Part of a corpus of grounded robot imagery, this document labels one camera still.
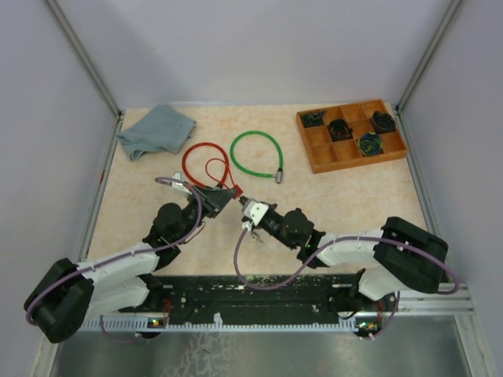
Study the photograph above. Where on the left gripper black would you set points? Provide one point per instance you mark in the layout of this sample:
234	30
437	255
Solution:
214	201

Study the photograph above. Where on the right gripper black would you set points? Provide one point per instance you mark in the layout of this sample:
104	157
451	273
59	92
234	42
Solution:
273	206

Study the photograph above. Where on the red cable padlock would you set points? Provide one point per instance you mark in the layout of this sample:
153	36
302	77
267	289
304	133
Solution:
226	173

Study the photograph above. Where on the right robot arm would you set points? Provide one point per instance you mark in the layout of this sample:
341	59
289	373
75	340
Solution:
400	255

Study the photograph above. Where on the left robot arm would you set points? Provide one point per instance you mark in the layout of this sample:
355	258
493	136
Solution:
71	293

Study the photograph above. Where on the small silver key bunch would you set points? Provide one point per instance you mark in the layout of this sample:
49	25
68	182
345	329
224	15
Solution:
256	237

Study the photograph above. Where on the blue grey folded cloth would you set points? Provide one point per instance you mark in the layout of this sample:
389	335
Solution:
162	129

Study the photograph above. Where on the wooden compartment tray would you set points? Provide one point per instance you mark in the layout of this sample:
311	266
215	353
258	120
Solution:
325	155

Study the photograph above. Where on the green black rolled sock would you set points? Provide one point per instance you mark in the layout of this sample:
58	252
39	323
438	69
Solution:
312	119

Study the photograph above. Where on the black orange rolled sock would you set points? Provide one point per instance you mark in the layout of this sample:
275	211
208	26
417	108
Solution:
339	130

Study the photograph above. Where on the rolled dark sock in tray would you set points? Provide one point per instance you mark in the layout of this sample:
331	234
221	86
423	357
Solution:
370	144

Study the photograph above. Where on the red translucent cable lock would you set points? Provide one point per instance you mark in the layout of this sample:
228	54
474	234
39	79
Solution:
194	159

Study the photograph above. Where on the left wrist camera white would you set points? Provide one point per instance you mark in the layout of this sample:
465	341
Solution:
178	182

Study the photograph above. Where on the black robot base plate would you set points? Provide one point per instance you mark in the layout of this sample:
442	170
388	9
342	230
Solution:
309	299

